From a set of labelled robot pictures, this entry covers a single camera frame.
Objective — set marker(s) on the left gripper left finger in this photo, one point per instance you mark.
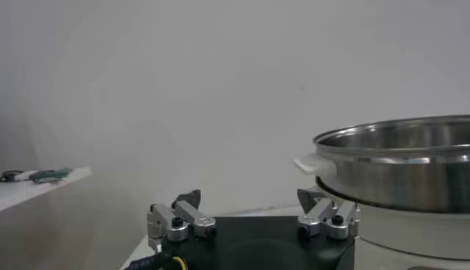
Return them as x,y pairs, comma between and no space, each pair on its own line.
191,214

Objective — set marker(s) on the green circuit board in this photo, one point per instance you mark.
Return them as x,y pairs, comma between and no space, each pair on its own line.
47,176

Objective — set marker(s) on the white side table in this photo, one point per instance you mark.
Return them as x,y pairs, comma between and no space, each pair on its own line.
22,192

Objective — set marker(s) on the white electric cooker base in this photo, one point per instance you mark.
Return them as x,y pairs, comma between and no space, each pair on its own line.
404,235

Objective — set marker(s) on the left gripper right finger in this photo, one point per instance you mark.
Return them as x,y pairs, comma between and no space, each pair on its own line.
319,211

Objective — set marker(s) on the small white adapter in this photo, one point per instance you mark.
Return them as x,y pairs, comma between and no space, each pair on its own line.
24,176

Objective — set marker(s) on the stainless steel steamer basket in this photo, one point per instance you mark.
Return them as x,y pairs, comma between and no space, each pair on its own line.
385,183

